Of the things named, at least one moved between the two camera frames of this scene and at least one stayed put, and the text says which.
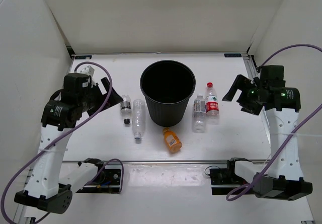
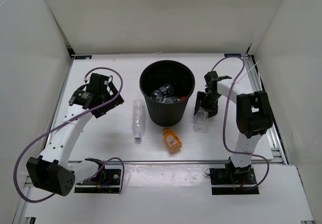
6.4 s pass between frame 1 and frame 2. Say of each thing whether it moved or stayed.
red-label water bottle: moved
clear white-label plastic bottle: stayed
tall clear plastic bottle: stayed
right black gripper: moved
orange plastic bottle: stayed
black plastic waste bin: stayed
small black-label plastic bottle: moved
